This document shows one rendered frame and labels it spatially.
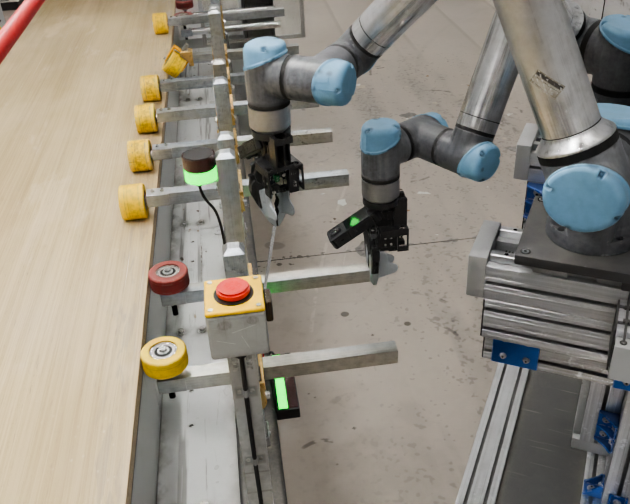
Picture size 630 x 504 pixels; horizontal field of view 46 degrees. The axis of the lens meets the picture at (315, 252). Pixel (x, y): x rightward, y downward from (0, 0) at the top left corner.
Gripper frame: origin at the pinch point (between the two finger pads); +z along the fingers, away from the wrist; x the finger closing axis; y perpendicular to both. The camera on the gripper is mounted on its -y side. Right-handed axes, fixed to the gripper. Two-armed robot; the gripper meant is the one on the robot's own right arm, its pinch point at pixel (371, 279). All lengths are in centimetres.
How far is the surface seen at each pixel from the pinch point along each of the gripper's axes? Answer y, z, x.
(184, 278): -38.5, -7.3, -2.1
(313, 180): -8.5, -12.9, 23.6
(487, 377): 50, 83, 51
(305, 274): -13.9, -3.5, -0.2
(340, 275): -6.7, -3.0, -1.4
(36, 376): -63, -8, -27
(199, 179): -32.3, -31.2, -6.9
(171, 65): -44, -11, 121
